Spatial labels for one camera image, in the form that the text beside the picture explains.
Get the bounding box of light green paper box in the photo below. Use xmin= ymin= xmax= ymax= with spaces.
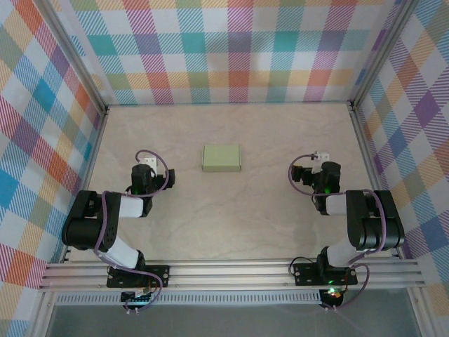
xmin=201 ymin=144 xmax=243 ymax=173

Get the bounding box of aluminium rail holding arm bases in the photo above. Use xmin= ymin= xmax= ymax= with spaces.
xmin=38 ymin=258 xmax=427 ymax=292

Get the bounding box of black controller with orange part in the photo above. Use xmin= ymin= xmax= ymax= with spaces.
xmin=321 ymin=287 xmax=343 ymax=301

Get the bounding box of green circuit board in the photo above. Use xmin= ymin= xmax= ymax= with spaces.
xmin=121 ymin=289 xmax=155 ymax=305

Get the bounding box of aluminium side rail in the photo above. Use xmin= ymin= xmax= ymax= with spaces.
xmin=59 ymin=105 xmax=110 ymax=264
xmin=348 ymin=103 xmax=403 ymax=260

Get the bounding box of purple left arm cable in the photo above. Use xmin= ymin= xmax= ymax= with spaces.
xmin=93 ymin=150 xmax=170 ymax=315

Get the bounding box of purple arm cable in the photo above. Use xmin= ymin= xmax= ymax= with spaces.
xmin=287 ymin=155 xmax=389 ymax=313
xmin=93 ymin=150 xmax=170 ymax=315

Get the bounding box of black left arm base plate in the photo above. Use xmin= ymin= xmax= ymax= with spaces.
xmin=106 ymin=265 xmax=171 ymax=289

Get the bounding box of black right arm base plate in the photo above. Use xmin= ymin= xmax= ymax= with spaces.
xmin=293 ymin=261 xmax=358 ymax=286

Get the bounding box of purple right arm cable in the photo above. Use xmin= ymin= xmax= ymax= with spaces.
xmin=287 ymin=155 xmax=389 ymax=313

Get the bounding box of aluminium corner post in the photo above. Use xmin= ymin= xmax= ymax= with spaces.
xmin=36 ymin=0 xmax=109 ymax=115
xmin=349 ymin=0 xmax=421 ymax=110

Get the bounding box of slotted grey cable duct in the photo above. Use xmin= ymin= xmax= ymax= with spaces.
xmin=54 ymin=289 xmax=323 ymax=305

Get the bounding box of aluminium frame leg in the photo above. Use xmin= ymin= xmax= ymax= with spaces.
xmin=32 ymin=291 xmax=60 ymax=337
xmin=408 ymin=287 xmax=436 ymax=337

